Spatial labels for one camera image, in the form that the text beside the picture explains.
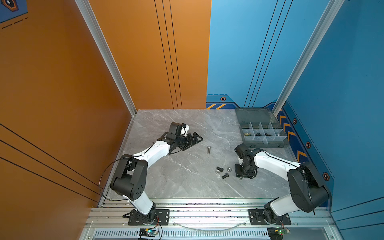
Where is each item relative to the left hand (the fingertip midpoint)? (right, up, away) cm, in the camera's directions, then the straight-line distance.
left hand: (198, 140), depth 88 cm
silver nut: (+11, -19, 0) cm, 22 cm away
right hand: (+23, -21, -1) cm, 31 cm away
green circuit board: (-25, -42, -17) cm, 52 cm away
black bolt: (+13, -17, +1) cm, 22 cm away
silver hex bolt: (+7, -6, +10) cm, 14 cm away
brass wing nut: (+35, +3, +17) cm, 39 cm away
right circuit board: (+37, -42, -18) cm, 59 cm away
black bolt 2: (+16, -21, -2) cm, 26 cm away
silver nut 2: (+18, -18, +1) cm, 26 cm away
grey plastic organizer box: (+44, +7, +17) cm, 47 cm away
